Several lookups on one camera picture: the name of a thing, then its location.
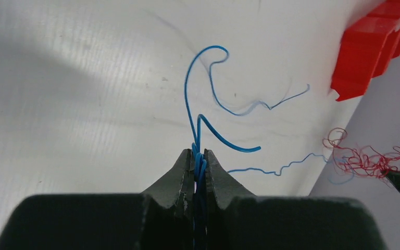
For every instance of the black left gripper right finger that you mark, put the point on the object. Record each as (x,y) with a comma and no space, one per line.
(239,219)

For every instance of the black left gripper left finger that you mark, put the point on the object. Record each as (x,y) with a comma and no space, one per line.
(161,217)

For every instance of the red plastic bin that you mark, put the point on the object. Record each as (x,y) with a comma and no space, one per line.
(367,47)

